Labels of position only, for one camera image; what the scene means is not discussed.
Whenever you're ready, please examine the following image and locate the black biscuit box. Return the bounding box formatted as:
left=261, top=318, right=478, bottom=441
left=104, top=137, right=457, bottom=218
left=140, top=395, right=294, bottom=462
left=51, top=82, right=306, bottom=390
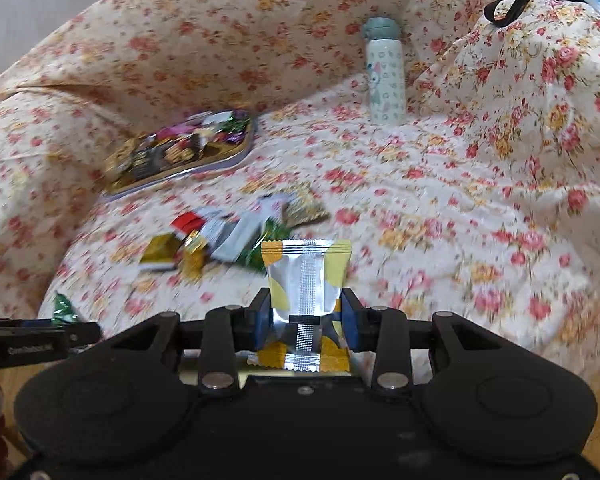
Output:
left=130, top=135, right=206, bottom=176

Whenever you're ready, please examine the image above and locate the green candy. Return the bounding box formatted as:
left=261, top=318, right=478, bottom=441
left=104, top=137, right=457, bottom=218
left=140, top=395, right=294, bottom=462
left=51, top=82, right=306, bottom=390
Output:
left=54, top=292, right=80, bottom=323
left=237, top=220, right=293, bottom=273

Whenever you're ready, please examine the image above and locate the pale green water bottle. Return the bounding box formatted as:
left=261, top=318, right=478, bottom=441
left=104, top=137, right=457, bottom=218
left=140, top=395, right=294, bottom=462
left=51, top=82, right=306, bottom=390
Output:
left=364, top=16, right=407, bottom=125

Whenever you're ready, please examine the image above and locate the gold candy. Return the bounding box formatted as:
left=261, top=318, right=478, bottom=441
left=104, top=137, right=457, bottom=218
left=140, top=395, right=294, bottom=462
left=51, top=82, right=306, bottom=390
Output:
left=181, top=231, right=212, bottom=281

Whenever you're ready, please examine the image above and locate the leopard patterned snack packet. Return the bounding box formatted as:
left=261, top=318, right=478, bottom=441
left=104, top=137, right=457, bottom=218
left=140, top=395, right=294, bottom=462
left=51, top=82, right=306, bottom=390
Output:
left=285, top=182, right=331, bottom=226

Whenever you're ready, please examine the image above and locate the gold snack packet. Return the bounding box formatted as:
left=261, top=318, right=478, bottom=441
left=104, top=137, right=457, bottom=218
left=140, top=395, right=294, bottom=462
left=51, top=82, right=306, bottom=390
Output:
left=140, top=234, right=178, bottom=272

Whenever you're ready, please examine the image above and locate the floral sofa cover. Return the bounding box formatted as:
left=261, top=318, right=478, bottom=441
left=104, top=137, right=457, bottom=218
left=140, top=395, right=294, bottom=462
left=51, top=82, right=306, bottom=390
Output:
left=0, top=0, right=600, bottom=391

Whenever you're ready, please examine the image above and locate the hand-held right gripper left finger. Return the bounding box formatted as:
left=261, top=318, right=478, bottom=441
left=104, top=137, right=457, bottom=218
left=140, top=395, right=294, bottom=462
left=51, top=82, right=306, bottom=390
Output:
left=100, top=287, right=272, bottom=392

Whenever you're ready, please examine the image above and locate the grey snack packet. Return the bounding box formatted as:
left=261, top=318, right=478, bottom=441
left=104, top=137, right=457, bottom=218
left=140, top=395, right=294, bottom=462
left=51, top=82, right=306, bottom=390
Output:
left=200, top=210, right=261, bottom=261

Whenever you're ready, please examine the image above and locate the red white snack packet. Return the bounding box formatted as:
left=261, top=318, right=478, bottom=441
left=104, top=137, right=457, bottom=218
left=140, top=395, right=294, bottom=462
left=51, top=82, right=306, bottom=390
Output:
left=172, top=212, right=206, bottom=236

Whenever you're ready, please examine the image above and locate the yellow silver snack packet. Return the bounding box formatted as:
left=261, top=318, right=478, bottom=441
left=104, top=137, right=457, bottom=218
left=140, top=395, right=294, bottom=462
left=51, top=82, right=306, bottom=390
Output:
left=247, top=239, right=353, bottom=373

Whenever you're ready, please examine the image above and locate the purple rimmed tin tray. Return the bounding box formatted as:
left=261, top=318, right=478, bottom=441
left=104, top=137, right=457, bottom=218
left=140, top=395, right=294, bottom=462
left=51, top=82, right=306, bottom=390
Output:
left=100, top=112, right=260, bottom=203

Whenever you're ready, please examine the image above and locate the pile of assorted wrapped sweets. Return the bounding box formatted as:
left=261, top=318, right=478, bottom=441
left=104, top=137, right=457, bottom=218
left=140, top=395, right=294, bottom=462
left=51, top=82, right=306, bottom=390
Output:
left=105, top=112, right=253, bottom=193

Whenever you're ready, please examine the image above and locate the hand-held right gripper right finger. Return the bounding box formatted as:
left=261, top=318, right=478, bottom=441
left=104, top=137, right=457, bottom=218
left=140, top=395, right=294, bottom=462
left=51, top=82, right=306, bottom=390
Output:
left=341, top=287, right=505, bottom=392

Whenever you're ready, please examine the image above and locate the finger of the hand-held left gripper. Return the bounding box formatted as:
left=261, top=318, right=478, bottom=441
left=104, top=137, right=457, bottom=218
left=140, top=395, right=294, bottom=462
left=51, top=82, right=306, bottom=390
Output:
left=0, top=317, right=62, bottom=330
left=0, top=322, right=102, bottom=347

